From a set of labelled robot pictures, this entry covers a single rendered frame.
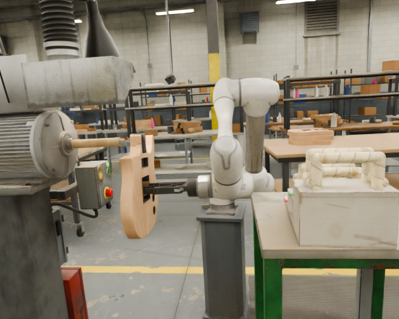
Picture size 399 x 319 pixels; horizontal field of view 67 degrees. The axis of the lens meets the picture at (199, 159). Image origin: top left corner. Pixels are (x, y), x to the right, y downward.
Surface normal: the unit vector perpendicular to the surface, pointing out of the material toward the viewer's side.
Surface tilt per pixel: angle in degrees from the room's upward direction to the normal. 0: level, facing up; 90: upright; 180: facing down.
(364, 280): 90
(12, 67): 90
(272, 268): 91
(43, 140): 83
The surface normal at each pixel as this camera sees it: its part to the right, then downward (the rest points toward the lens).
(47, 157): 0.83, 0.17
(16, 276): -0.11, 0.19
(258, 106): -0.02, 0.66
